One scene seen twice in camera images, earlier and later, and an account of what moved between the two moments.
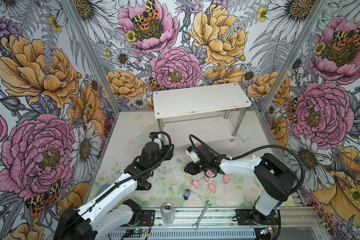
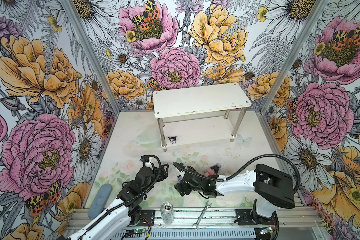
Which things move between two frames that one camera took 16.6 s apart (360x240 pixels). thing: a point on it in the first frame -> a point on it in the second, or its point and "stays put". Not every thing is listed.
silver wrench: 207,205 stays put
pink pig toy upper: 208,173 stays put
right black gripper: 192,168 -> 179,186
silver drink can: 167,210 stays put
